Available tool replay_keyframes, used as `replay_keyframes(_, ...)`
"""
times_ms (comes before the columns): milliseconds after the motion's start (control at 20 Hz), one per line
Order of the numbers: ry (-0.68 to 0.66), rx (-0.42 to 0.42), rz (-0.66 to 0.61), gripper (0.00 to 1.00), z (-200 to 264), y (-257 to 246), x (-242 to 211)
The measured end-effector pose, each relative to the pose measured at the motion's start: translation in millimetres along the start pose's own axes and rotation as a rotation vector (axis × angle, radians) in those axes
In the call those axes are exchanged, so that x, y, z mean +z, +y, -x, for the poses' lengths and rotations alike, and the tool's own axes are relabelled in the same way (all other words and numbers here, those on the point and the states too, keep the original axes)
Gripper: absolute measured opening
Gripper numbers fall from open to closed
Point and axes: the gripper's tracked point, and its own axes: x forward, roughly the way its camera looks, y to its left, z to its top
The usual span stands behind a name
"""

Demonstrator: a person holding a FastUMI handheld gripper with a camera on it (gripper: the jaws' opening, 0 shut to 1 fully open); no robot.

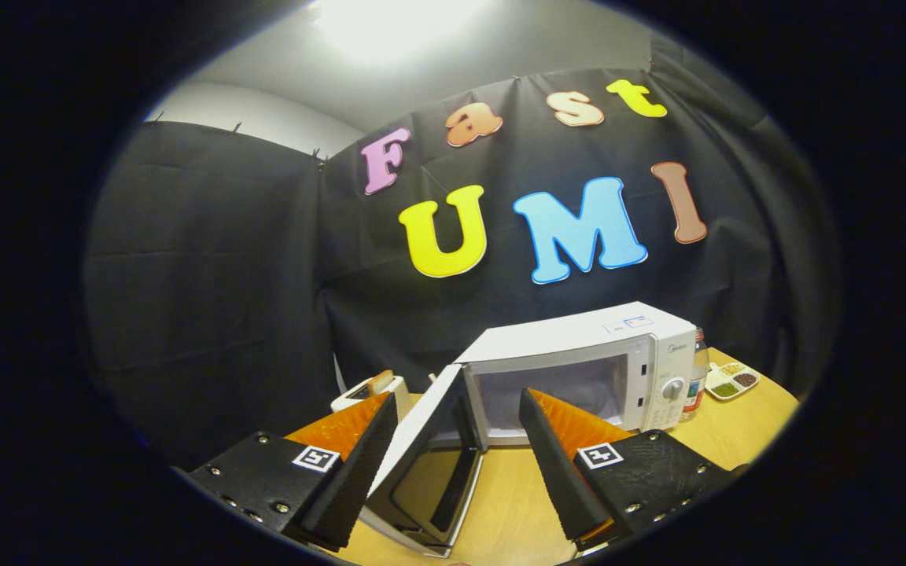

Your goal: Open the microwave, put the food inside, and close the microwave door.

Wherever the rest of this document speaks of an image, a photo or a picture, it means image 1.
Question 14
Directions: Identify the white divided bean dish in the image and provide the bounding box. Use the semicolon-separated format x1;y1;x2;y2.
705;362;761;402

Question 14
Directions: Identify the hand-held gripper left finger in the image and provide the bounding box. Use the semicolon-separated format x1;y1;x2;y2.
186;391;399;553

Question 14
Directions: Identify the clear plastic water bottle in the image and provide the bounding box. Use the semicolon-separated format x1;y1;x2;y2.
679;328;710;423

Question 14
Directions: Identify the white microwave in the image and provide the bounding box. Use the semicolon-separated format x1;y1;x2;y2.
359;301;698;559

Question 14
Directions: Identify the white toaster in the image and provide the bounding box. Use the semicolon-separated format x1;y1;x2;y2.
331;375;410;415

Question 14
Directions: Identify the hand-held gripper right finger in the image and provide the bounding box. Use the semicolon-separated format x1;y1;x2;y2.
517;388;737;551

